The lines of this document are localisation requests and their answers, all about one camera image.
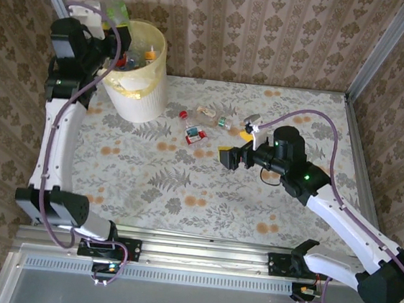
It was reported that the beige crumpled wrapper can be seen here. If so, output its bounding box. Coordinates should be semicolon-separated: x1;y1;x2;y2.
193;104;219;122

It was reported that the grey slotted cable duct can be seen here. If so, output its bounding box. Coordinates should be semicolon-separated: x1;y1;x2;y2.
22;252;293;296

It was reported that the aluminium right side rail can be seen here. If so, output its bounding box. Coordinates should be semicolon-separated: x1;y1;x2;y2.
326;95;404;269

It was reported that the small bottle green band label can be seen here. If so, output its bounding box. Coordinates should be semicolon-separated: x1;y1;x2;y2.
213;114;236;131

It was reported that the white ribbed waste bin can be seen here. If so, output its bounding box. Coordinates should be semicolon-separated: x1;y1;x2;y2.
96;16;177;126

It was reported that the aluminium right frame post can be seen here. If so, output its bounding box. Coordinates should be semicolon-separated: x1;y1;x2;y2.
343;0;404;108

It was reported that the clear bottle green label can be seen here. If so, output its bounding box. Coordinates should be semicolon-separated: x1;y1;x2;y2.
92;0;132;29

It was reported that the clear bottle red label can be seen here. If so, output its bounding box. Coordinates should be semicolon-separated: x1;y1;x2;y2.
183;124;211;148

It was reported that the yellow bin liner bag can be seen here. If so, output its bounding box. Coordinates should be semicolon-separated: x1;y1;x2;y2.
101;16;171;103

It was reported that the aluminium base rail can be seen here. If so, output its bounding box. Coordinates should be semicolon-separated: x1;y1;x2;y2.
10;213;404;293

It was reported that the small red bottle cap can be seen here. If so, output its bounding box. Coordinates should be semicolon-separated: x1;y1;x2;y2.
178;109;195;127

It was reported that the floral tablecloth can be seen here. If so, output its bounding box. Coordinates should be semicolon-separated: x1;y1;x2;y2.
51;64;385;258

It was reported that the thin black cable loop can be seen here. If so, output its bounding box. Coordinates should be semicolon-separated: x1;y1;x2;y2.
259;166;283;186

